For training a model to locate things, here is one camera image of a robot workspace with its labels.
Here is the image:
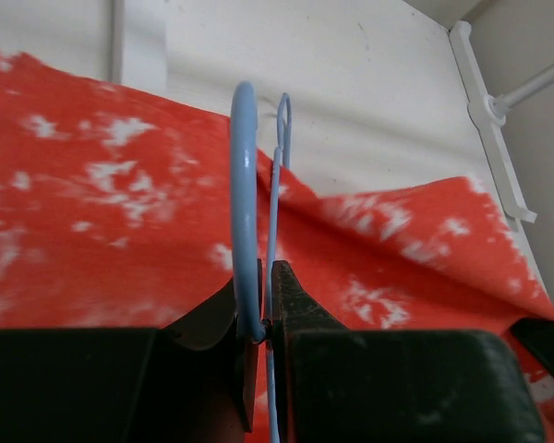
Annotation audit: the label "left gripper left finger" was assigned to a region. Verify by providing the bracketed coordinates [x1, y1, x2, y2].
[162, 278, 259, 434]

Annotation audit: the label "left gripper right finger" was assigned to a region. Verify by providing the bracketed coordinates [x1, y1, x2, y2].
[271, 260, 347, 442]

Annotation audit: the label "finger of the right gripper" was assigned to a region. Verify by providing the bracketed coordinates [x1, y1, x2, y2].
[510, 318, 554, 377]

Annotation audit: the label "red white patterned trousers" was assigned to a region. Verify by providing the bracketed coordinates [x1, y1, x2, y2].
[0, 53, 554, 442]

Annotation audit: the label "blue wire hanger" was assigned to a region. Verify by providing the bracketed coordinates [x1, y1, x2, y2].
[229, 80, 293, 443]

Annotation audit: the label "white clothes rack frame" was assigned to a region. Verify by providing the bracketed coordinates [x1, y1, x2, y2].
[111, 1, 554, 223]

